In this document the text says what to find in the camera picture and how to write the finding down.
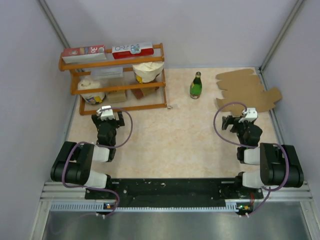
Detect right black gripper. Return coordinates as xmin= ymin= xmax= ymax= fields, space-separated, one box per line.
xmin=222 ymin=115 xmax=253 ymax=147

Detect brown cardboard box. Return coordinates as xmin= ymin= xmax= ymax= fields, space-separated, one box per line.
xmin=215 ymin=68 xmax=283 ymax=116

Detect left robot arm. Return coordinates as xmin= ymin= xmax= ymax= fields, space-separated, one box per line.
xmin=50 ymin=110 xmax=125 ymax=199

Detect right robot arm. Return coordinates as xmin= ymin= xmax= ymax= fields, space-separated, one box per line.
xmin=221 ymin=115 xmax=304 ymax=198

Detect clear plastic box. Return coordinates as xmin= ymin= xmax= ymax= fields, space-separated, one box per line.
xmin=90 ymin=66 xmax=124 ymax=80

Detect tan block on shelf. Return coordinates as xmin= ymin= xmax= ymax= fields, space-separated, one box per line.
xmin=106 ymin=90 xmax=127 ymax=103

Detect white bag lower shelf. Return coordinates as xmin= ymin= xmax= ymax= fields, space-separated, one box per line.
xmin=77 ymin=76 xmax=107 ymax=106

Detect white bag shelf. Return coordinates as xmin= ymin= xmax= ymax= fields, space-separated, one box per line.
xmin=77 ymin=76 xmax=107 ymax=106
xmin=132 ymin=61 xmax=164 ymax=84

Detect brown block on shelf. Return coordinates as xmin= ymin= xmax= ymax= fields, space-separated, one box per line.
xmin=131 ymin=86 xmax=159 ymax=100

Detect orange wooden shelf rack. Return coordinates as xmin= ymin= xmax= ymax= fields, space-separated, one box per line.
xmin=58 ymin=43 xmax=168 ymax=111

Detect green glass bottle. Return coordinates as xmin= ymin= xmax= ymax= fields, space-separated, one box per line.
xmin=189 ymin=71 xmax=202 ymax=99

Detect white bag upper shelf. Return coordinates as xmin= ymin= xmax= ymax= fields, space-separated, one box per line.
xmin=132 ymin=61 xmax=164 ymax=84

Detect red white carton right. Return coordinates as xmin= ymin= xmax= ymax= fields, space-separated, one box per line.
xmin=111 ymin=42 xmax=154 ymax=60

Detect red white carton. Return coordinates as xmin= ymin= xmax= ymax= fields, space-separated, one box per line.
xmin=61 ymin=45 xmax=107 ymax=64
xmin=111 ymin=42 xmax=154 ymax=60

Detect red white carton left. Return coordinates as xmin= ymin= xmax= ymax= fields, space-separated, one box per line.
xmin=61 ymin=45 xmax=107 ymax=64

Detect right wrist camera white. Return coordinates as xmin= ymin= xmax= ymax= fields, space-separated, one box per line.
xmin=238 ymin=107 xmax=258 ymax=123

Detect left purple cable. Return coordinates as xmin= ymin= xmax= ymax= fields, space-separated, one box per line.
xmin=61 ymin=106 xmax=134 ymax=218

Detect purple cable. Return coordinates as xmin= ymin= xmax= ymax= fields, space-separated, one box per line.
xmin=213 ymin=101 xmax=291 ymax=218
xmin=61 ymin=106 xmax=134 ymax=218

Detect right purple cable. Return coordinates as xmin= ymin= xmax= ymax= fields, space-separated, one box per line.
xmin=213 ymin=101 xmax=291 ymax=218

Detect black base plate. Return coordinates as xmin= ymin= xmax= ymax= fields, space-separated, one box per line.
xmin=84 ymin=177 xmax=265 ymax=208

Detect grey slotted cable duct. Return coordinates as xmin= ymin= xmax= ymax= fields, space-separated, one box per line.
xmin=50 ymin=202 xmax=251 ymax=213

